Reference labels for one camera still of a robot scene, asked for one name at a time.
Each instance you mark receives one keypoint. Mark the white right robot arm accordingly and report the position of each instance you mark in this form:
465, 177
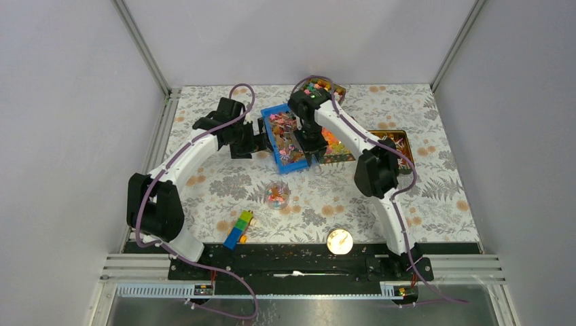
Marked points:
376, 172

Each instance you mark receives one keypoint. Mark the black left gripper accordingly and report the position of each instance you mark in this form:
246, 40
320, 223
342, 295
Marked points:
256, 142

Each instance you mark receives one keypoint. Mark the floral patterned table mat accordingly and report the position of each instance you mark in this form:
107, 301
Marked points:
324, 197

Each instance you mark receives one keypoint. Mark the dark tin with pastel candies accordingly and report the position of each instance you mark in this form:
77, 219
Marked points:
315, 82

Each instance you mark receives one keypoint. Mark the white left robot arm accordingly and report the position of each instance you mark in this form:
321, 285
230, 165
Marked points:
154, 208

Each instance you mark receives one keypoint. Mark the clear glass jar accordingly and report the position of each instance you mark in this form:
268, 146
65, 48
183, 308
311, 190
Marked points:
277, 195

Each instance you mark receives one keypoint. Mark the gold round jar lid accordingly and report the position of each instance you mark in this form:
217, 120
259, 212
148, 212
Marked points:
339, 242

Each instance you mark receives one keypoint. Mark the gold tin with lollipops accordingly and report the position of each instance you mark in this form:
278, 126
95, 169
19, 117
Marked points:
402, 144

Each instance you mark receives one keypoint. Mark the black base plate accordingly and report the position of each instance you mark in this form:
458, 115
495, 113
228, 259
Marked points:
372, 261

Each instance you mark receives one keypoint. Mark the gold tin with gummy candies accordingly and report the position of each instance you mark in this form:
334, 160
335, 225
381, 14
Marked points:
336, 151

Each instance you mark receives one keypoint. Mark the blue plastic bin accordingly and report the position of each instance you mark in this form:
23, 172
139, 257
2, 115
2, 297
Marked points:
280, 124

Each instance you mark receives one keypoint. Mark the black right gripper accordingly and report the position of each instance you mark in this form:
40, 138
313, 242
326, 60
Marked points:
318, 149

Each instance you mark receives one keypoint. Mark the colourful toy brick stack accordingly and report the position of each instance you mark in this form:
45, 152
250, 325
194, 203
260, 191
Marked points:
237, 234

